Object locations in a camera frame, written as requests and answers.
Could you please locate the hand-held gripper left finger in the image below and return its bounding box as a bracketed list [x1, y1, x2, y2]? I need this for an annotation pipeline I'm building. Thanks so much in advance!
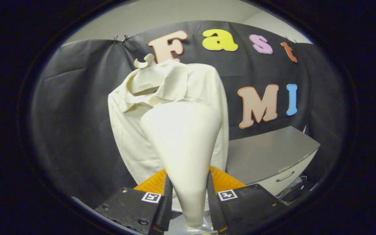
[94, 168, 174, 235]

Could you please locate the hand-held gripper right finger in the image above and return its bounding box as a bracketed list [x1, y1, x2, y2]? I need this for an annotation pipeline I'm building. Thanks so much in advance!
[207, 166, 288, 234]

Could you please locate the cream button shirt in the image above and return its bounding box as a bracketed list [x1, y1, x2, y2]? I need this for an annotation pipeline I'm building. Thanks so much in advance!
[108, 60, 229, 185]

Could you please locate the white cabinet with grey top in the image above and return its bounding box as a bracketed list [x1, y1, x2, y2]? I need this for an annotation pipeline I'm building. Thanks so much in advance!
[226, 126, 321, 196]

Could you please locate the black backdrop cloth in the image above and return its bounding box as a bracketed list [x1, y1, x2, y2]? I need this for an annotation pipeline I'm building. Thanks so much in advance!
[31, 20, 345, 209]

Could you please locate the white plastic hanger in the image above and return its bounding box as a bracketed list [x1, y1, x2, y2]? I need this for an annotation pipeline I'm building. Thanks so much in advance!
[131, 53, 165, 95]

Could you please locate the tangle of thin cables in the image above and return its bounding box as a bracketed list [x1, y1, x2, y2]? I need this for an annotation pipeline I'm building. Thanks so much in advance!
[278, 176, 307, 198]

